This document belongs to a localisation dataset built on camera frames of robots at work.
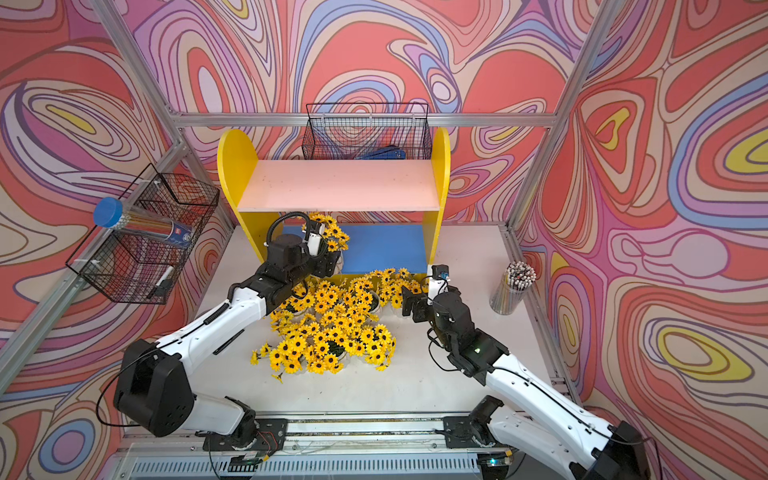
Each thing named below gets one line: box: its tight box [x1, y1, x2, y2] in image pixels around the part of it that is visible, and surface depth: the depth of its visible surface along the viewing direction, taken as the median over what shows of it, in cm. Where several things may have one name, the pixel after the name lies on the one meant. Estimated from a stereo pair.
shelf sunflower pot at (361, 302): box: [344, 277, 381, 322], surface depth 85 cm
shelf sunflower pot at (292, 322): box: [270, 296, 318, 342], surface depth 80 cm
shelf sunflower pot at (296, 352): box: [249, 310, 320, 384], surface depth 75 cm
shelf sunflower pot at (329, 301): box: [312, 280, 348, 319], surface depth 84 cm
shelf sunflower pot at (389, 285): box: [375, 268, 429, 308], surface depth 88 cm
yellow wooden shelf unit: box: [217, 127, 451, 274], surface depth 78 cm
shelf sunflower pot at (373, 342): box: [344, 324, 397, 372], surface depth 76 cm
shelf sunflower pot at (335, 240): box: [308, 212, 350, 275], surface depth 78 cm
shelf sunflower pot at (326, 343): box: [301, 315, 355, 374], surface depth 76 cm
